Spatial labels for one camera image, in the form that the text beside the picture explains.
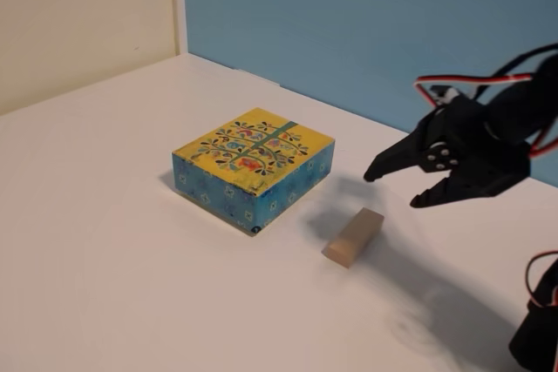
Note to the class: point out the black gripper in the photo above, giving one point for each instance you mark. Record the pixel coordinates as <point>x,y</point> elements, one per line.
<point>472,158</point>

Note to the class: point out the wooden Jenga block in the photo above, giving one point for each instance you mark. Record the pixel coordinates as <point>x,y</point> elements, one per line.
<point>354,237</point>

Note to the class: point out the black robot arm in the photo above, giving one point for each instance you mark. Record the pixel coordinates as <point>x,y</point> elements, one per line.
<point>523,102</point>

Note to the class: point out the floral yellow and teal box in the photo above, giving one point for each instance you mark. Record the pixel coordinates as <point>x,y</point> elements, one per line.
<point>261,158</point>

